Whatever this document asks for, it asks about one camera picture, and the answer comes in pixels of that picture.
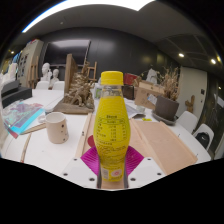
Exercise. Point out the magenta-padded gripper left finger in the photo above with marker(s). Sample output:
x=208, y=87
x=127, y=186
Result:
x=75, y=170

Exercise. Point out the white display shelf unit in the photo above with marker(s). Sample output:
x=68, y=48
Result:
x=28, y=61

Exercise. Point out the dark pot with dried plant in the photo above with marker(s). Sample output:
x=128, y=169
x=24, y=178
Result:
x=166, y=106

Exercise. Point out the small white plaster bust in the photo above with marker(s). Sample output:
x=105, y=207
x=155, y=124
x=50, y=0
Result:
x=55, y=78

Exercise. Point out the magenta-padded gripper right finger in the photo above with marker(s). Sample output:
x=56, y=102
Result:
x=150, y=170

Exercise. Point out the beige speckled mug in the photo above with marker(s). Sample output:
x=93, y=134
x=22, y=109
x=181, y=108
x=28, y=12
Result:
x=57, y=130

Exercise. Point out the black flat boxes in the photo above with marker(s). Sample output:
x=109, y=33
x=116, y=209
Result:
x=15, y=93

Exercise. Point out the red box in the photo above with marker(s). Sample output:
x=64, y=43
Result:
x=130, y=79

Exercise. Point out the wooden easel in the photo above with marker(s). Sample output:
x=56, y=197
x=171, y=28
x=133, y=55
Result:
x=92, y=70

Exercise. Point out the wooden sculpture on base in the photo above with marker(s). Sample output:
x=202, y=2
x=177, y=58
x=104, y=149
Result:
x=78, y=96

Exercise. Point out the light wooden board with rails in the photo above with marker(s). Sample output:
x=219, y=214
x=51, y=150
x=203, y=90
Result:
x=160, y=143

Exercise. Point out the small yellow flat object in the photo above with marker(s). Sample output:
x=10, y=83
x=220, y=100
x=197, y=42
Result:
x=147, y=119

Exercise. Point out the large white plaster bust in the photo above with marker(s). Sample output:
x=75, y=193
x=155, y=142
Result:
x=45, y=71

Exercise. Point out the white chair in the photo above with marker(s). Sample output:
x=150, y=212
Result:
x=58, y=85
x=187, y=120
x=204, y=135
x=42, y=85

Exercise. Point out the grey plant saucer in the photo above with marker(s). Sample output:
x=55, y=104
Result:
x=158, y=118

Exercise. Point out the printed paper sheets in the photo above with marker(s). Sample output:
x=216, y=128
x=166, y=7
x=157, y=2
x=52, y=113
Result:
x=135, y=110

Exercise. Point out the cardboard box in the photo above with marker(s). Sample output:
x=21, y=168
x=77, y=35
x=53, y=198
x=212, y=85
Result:
x=143, y=95

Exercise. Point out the curved thin wooden strip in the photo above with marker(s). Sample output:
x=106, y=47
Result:
x=25, y=148

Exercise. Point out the yellow drink bottle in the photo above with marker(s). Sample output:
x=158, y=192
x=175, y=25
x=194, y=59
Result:
x=111, y=133

